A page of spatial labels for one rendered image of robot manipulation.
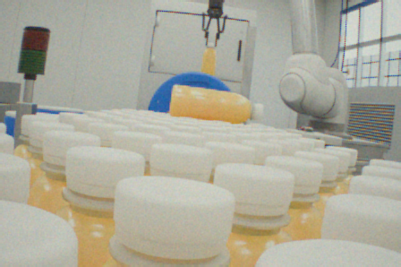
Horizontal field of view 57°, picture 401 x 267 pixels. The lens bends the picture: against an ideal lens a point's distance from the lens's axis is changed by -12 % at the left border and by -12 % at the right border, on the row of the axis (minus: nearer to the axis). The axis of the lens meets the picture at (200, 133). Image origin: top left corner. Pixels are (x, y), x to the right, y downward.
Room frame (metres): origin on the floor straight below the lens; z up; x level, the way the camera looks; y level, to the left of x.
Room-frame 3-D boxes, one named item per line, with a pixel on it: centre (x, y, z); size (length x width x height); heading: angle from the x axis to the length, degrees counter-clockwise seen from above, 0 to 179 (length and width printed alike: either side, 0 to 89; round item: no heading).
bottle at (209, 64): (2.02, 0.00, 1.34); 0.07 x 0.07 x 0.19
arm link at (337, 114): (1.60, -0.49, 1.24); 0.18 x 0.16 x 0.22; 137
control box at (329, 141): (1.00, -0.27, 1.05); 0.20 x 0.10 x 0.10; 2
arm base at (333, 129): (1.62, -0.50, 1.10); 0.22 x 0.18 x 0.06; 21
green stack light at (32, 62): (0.80, 0.37, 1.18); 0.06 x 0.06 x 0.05
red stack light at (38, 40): (0.80, 0.37, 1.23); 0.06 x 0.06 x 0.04
